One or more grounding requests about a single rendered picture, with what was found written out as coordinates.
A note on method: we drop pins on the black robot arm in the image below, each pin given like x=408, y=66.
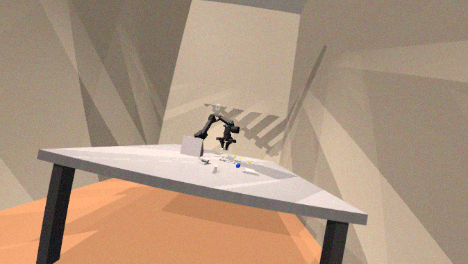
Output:
x=229, y=126

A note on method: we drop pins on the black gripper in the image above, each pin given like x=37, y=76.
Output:
x=225, y=138

